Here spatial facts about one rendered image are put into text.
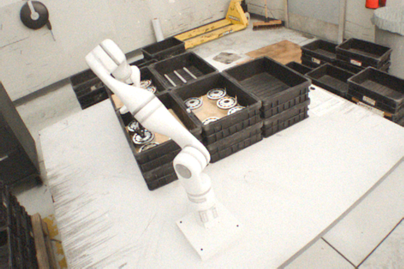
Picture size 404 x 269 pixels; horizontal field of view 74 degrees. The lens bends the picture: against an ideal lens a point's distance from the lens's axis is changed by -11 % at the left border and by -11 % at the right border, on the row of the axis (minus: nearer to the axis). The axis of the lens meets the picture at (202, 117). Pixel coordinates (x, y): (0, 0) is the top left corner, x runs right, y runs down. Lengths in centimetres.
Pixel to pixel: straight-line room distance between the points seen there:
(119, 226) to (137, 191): 19
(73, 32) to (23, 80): 97
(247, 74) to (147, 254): 110
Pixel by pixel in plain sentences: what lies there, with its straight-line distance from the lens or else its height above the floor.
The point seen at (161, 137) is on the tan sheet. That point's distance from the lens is 140.
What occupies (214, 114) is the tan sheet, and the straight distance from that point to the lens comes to 147.
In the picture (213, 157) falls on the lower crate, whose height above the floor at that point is 74.
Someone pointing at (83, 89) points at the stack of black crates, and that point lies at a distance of 288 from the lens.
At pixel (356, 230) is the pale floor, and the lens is 204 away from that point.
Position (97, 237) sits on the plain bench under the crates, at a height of 70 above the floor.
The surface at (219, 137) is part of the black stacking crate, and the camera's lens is 131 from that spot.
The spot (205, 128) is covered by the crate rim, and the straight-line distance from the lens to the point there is 124.
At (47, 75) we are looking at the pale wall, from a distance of 457.
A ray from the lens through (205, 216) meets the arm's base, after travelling 107.
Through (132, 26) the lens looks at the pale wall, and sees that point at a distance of 467.
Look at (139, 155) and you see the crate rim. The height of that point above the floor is 92.
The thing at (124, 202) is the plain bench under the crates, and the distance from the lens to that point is 136.
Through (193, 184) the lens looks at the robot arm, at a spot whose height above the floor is 98.
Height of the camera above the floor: 167
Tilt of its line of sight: 35 degrees down
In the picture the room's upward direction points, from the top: 11 degrees counter-clockwise
